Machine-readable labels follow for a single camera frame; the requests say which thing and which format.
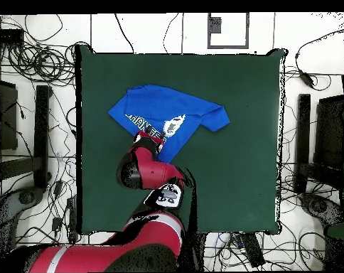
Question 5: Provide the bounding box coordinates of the blue shirt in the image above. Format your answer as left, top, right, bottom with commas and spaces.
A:
107, 84, 231, 164

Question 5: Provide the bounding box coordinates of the flat black box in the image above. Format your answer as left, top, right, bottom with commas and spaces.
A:
0, 28, 25, 45

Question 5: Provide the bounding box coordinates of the black power strip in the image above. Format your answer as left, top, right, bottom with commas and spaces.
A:
241, 232, 266, 268
65, 196, 77, 242

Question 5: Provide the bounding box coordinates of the black power adapter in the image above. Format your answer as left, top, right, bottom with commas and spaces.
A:
298, 69, 316, 87

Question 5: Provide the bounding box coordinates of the coiled black cable bundle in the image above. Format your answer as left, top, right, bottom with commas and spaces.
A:
6, 42, 76, 86

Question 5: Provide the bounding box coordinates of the black equipment box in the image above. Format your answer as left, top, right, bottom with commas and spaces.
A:
0, 77, 19, 151
313, 95, 344, 171

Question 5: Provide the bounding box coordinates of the grey square floor frame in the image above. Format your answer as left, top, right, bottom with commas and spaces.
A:
207, 12, 250, 50

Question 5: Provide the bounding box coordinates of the dark green table cloth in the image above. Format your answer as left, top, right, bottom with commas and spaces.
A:
75, 43, 288, 235

